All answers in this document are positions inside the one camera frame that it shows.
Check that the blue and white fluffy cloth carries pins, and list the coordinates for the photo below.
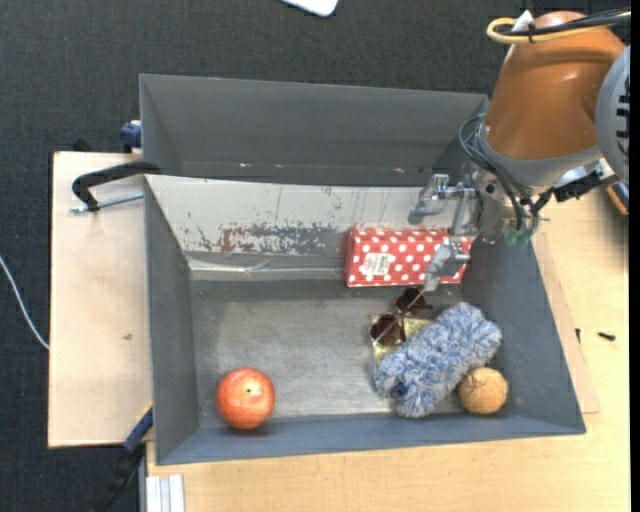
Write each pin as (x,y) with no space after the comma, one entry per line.
(435,360)

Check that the tan ball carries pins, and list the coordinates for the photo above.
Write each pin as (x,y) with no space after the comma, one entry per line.
(483,391)

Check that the gold packet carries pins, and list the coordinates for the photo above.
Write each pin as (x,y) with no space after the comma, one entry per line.
(416,327)

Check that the small black screw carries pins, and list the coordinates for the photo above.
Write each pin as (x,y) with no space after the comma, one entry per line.
(607,336)

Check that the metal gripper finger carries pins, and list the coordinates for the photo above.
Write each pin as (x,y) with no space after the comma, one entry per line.
(446,260)
(437,192)

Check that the brown sunglasses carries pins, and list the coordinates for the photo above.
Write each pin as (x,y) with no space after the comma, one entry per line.
(386,327)

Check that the red apple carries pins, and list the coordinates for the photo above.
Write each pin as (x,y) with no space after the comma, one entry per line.
(245,399)

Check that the black cylinder on white bracket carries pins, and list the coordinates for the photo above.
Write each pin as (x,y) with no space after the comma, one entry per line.
(575,189)

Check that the red white-dotted box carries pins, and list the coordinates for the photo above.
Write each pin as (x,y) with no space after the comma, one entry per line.
(395,257)

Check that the grey metal bin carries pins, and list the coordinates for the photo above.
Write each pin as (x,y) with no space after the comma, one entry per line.
(310,340)

